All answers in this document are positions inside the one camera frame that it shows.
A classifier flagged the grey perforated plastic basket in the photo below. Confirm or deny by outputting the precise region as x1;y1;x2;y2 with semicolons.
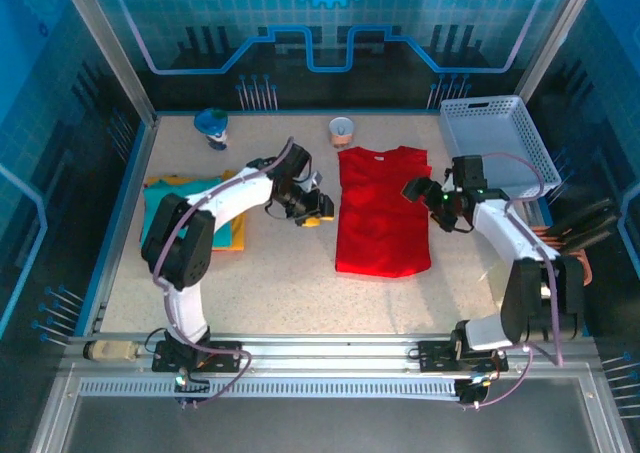
439;95;562;199

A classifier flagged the beige cylindrical object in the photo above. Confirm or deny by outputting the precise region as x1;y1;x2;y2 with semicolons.
82;340;140;363

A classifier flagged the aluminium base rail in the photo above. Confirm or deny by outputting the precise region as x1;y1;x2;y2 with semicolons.
62;332;599;379

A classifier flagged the aluminium frame post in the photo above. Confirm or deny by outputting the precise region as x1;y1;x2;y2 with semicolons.
513;0;604;110
55;0;160;128

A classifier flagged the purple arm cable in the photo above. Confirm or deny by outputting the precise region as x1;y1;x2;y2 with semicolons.
462;151;565;409
152;136;296;408

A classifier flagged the blue toy figurine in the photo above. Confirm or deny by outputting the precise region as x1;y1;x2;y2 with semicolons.
194;108;230;152

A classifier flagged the black bar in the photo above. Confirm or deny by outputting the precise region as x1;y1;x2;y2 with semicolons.
544;197;617;235
552;215;623;254

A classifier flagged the yellow t-shirt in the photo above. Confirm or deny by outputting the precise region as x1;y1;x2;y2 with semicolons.
149;170;247;253

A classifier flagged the red t-shirt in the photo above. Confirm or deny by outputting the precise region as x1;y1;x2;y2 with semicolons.
333;146;434;278

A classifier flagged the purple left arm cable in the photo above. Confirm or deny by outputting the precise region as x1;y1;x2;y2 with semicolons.
152;136;296;408

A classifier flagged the grey framed metal panel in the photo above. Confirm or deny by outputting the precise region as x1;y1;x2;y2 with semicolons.
29;367;634;453

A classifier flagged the terracotta plastic bin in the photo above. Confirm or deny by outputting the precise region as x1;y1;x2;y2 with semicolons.
532;225;595;287

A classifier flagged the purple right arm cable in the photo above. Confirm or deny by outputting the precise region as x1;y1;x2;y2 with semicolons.
462;151;565;409

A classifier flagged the slotted grey cable duct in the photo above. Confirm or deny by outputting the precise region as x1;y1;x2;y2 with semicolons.
78;378;464;399

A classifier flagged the orange print tin can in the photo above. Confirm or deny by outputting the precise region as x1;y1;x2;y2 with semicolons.
328;117;356;149

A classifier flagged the teal t-shirt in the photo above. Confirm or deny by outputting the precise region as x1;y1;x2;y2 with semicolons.
139;182;234;247

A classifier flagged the black controller module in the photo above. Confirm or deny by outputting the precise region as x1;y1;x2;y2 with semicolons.
455;375;496;410
172;370;211;410

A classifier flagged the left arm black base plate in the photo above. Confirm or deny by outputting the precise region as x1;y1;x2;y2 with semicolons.
151;340;245;374

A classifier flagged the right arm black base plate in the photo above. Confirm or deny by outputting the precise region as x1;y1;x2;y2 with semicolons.
417;340;509;374

